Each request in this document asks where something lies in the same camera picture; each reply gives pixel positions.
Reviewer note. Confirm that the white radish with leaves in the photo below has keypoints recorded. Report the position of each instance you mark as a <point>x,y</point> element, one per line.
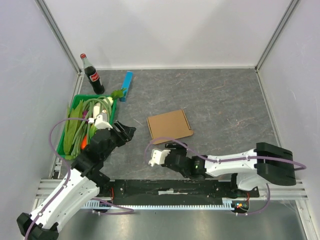
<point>116,94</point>

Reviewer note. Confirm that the purple eggplant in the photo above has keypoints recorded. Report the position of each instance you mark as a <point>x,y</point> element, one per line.
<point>84,113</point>

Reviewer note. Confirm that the green plastic tray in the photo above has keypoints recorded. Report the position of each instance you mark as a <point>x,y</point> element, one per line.
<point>65,150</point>

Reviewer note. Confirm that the white green bok choy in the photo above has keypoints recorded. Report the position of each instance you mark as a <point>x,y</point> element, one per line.
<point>97,109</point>

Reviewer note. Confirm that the orange carrot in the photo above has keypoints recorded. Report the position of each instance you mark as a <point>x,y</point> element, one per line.
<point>84,142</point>

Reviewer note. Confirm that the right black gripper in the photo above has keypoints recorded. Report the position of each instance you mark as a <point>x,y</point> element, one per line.
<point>171,155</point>

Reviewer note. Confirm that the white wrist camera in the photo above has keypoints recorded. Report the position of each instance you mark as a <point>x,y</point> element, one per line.
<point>158,156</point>
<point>101,121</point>

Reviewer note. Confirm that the green long beans bundle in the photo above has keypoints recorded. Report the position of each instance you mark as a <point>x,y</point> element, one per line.
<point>85,120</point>

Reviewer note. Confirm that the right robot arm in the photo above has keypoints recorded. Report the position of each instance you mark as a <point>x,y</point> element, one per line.
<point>248,169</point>

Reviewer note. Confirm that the blue rectangular block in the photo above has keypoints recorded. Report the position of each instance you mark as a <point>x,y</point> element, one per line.
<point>126,85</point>

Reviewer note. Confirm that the brown cardboard box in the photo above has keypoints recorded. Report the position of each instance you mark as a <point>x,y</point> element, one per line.
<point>172,124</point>

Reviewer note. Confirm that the green leafy vegetable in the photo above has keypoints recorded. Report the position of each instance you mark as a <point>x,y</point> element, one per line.
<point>71,127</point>

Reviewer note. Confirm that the cola glass bottle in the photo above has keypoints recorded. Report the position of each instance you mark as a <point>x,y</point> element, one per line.
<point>92,75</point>

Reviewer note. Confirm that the blue slotted cable duct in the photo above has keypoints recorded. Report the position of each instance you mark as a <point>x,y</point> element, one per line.
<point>226,205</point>

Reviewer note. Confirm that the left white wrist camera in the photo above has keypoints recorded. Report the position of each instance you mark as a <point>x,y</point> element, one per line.
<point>101,121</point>

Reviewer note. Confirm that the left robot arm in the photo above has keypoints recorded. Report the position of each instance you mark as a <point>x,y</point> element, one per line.
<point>82,183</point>

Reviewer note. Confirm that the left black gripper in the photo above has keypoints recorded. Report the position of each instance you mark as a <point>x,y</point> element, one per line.
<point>126,134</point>

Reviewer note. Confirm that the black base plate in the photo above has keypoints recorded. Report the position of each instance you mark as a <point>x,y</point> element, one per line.
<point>172,191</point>

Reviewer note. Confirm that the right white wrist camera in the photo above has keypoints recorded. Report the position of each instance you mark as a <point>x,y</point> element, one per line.
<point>158,156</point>

